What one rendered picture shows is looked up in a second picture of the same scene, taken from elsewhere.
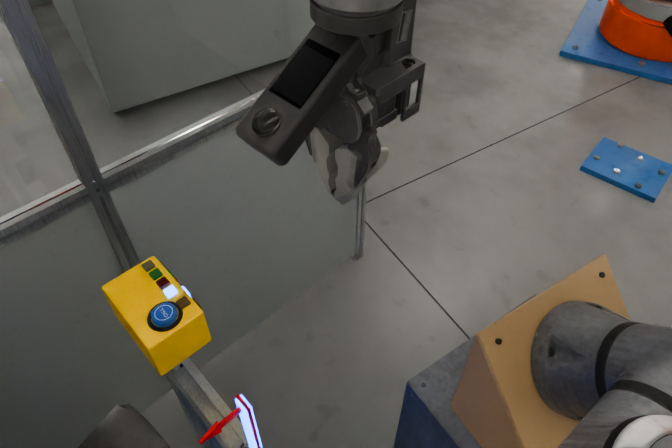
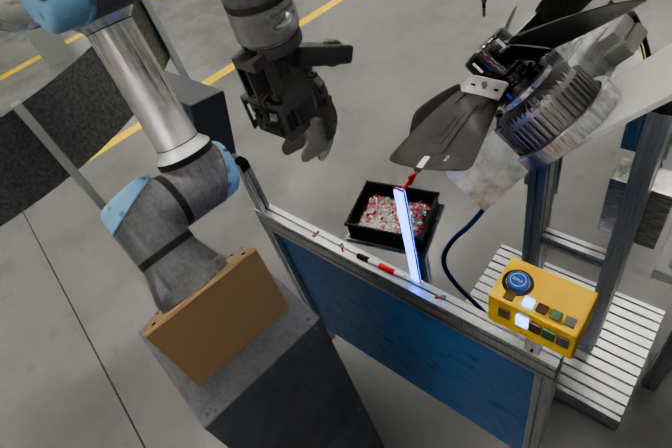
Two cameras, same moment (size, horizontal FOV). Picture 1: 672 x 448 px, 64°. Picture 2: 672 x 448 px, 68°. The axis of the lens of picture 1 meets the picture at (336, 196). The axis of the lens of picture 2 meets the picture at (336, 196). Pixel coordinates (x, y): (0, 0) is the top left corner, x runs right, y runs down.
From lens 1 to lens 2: 0.94 m
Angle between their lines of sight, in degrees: 89
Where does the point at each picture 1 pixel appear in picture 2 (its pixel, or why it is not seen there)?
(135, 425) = (456, 165)
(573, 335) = (194, 257)
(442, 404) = (295, 308)
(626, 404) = (185, 185)
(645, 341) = (157, 226)
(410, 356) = not seen: outside the picture
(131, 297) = (560, 290)
